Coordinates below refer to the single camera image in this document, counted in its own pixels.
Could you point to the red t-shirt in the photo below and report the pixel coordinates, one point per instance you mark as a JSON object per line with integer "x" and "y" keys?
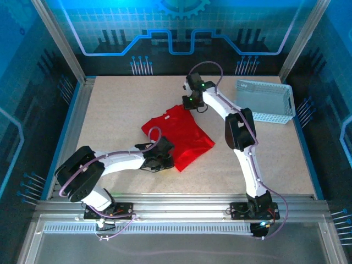
{"x": 184, "y": 132}

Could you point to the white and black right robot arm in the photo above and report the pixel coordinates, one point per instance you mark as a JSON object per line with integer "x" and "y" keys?
{"x": 217, "y": 101}

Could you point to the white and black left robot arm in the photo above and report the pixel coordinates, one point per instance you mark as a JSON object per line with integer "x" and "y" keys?
{"x": 123, "y": 163}

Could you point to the white perforated plastic basket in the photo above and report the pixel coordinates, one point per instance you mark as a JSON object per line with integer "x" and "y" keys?
{"x": 269, "y": 99}

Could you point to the black connector block with LEDs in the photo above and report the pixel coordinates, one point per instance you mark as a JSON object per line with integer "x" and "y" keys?
{"x": 259, "y": 231}

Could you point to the aluminium frame rail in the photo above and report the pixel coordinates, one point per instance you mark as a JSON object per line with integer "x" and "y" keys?
{"x": 181, "y": 204}

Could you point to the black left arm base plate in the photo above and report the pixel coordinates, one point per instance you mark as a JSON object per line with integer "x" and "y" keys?
{"x": 125, "y": 209}

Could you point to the grey metal base plate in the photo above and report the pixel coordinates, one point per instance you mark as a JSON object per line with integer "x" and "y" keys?
{"x": 176, "y": 247}

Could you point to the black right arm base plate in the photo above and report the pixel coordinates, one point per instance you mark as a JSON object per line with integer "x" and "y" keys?
{"x": 237, "y": 210}

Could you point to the aluminium side rail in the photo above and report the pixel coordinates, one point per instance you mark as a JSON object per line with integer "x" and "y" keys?
{"x": 77, "y": 115}

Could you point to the aluminium frame post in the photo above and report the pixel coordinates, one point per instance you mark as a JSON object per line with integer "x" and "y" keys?
{"x": 302, "y": 41}
{"x": 59, "y": 41}

